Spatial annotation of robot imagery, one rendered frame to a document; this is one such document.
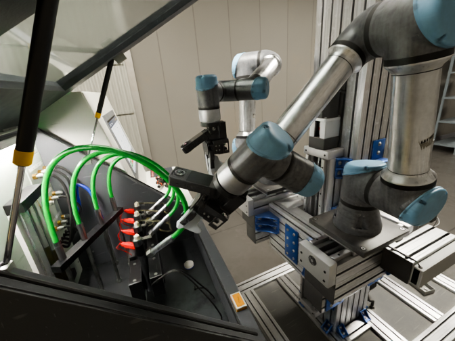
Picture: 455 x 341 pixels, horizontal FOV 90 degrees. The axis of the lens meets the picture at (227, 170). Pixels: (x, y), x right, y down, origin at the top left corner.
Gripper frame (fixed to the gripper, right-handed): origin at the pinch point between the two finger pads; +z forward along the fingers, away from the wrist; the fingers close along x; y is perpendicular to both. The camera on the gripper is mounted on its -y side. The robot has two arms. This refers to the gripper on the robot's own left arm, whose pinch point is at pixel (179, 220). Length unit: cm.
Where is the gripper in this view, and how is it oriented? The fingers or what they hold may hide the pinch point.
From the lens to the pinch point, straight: 62.6
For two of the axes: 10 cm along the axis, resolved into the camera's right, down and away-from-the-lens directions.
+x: 2.3, -5.5, 8.0
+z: -5.7, 5.9, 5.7
